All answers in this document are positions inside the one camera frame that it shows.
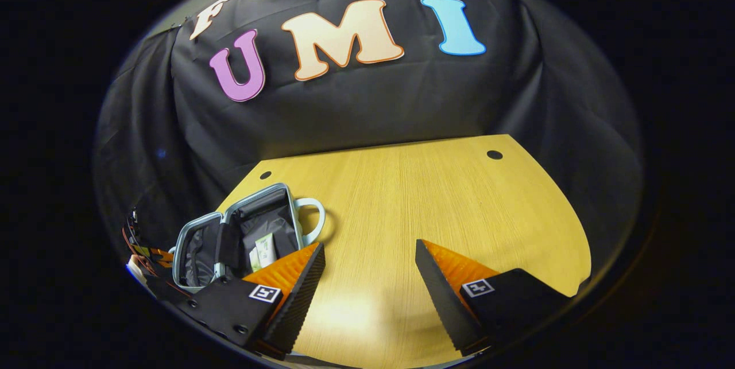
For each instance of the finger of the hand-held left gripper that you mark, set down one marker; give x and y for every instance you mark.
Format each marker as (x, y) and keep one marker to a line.
(162, 257)

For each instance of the pale blue small suitcase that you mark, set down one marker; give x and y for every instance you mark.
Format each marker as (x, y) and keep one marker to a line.
(201, 254)

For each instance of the black backdrop cloth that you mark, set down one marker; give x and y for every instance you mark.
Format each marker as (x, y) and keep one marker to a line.
(373, 105)

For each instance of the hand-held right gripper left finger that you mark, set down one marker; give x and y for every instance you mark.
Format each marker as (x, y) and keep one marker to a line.
(298, 306)

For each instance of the small grey tube green cap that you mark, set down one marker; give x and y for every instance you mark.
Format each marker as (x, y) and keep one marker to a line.
(255, 260)

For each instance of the white tube green end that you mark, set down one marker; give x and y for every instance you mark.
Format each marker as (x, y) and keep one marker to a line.
(267, 249)

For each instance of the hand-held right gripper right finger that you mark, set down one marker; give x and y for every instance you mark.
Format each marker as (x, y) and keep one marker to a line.
(445, 306)

